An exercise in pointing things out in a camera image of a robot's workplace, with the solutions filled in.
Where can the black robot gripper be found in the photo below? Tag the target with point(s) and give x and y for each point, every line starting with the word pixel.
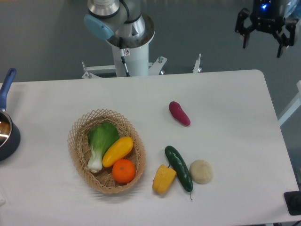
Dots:
pixel 266 17

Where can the yellow mango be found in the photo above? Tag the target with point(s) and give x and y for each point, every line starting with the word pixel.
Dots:
pixel 117 151

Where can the woven wicker basket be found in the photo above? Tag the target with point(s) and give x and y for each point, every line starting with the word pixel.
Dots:
pixel 80 153

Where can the purple sweet potato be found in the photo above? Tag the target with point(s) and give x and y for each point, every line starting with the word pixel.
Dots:
pixel 178 113

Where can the dark green cucumber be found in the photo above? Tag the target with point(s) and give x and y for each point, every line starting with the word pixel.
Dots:
pixel 179 165

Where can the black device at table edge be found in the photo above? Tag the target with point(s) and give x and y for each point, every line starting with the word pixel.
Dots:
pixel 293 202

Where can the yellow bell pepper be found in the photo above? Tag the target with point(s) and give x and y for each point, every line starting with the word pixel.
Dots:
pixel 163 179

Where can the green bok choy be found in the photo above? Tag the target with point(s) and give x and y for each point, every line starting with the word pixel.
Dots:
pixel 100 139

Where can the orange tangerine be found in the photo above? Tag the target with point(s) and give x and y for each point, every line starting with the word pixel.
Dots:
pixel 123 171

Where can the dark blue saucepan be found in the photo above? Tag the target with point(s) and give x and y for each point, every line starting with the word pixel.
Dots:
pixel 9 133

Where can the white frame at right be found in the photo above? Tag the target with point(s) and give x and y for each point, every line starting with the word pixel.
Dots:
pixel 293 105

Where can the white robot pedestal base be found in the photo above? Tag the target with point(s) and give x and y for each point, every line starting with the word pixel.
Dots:
pixel 128 62

